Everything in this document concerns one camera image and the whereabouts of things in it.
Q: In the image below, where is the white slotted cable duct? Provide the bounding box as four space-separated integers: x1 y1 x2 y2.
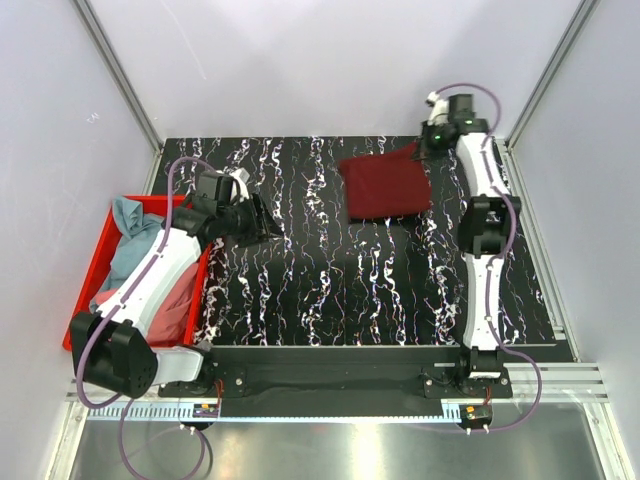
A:
87 403 461 424

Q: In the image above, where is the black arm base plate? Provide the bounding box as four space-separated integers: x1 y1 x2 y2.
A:
159 346 513 421

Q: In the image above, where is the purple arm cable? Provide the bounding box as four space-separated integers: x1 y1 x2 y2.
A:
432 82 544 434
74 157 236 477

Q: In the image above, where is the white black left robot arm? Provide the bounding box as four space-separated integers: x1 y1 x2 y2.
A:
70 168 283 407

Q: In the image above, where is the dark red t shirt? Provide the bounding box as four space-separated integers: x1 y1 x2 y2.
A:
339 142 431 220

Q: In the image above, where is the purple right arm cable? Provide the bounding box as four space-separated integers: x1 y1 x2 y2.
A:
432 82 544 434

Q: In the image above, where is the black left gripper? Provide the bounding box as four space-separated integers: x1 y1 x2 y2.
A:
218 192 284 249

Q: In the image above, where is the red plastic bin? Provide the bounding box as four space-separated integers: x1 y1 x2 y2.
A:
73 195 212 347

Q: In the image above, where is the pink t shirt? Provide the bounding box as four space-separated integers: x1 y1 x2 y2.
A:
93 262 204 347

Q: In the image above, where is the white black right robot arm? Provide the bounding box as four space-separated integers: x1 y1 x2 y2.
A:
416 90 521 401

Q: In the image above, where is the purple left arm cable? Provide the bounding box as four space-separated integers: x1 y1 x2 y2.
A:
74 157 236 477

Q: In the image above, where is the black marbled table mat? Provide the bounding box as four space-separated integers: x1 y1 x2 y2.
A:
149 134 574 361

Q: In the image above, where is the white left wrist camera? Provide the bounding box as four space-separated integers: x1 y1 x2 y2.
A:
229 168 250 205

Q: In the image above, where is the left aluminium corner post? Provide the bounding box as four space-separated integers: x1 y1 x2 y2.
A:
69 0 164 156

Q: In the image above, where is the aluminium frame rail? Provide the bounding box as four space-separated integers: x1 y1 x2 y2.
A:
64 362 611 404

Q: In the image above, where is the light blue t shirt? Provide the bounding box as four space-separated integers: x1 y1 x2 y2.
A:
89 196 164 313

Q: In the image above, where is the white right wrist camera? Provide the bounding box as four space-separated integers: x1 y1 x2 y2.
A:
425 91 449 126

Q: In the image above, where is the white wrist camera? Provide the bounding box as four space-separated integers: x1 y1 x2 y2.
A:
229 168 250 205
425 91 449 126

